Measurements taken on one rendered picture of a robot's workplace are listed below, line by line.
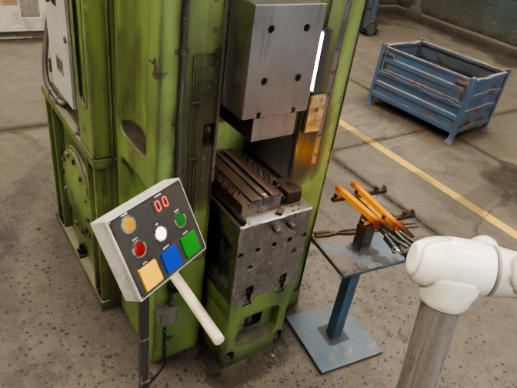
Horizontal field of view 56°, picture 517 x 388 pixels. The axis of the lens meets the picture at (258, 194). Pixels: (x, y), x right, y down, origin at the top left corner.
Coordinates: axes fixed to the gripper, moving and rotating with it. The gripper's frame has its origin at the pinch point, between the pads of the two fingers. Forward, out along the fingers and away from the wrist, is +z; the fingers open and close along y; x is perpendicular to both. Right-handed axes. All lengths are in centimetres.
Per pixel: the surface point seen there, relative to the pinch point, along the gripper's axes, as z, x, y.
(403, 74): 278, -41, 257
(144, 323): 12, -34, -97
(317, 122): 45, 29, -12
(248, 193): 34, 4, -48
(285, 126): 29, 36, -38
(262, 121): 27, 40, -49
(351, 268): 11.2, -30.3, -1.5
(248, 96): 26, 51, -56
